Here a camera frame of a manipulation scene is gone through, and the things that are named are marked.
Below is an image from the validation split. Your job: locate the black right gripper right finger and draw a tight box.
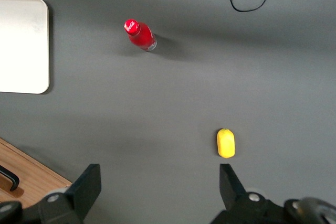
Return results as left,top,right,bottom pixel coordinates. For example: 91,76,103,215
209,163,286,224

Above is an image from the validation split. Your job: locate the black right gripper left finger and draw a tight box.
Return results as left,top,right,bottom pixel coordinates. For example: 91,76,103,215
38,163,102,224

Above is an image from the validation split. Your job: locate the beige rectangular tray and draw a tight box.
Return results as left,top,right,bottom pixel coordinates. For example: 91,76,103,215
0,0,50,95

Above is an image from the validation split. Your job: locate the yellow lemon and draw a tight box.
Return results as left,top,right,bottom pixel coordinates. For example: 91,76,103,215
216,128,236,159

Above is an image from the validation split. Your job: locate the wooden two-drawer cabinet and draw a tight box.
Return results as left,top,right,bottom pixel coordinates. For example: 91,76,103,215
0,137,74,208

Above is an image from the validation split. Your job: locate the wooden drawer front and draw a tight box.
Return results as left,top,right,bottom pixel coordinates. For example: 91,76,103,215
0,142,68,208

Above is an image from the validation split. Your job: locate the red cola bottle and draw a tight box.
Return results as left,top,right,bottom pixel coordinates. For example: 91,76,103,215
123,18,158,52

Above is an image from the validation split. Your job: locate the black metal drawer handle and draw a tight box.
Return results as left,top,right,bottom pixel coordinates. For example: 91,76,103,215
0,165,20,192

